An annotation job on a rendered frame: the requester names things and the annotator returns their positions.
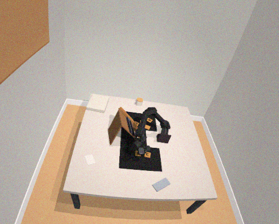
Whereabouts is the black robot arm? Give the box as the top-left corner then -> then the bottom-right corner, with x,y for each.
132,107 -> 171,155

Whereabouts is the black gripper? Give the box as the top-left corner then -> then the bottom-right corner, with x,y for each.
129,144 -> 150,153

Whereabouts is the white flat card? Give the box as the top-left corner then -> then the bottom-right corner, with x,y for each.
85,155 -> 96,165

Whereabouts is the cream flat block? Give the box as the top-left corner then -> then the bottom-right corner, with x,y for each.
86,94 -> 110,113

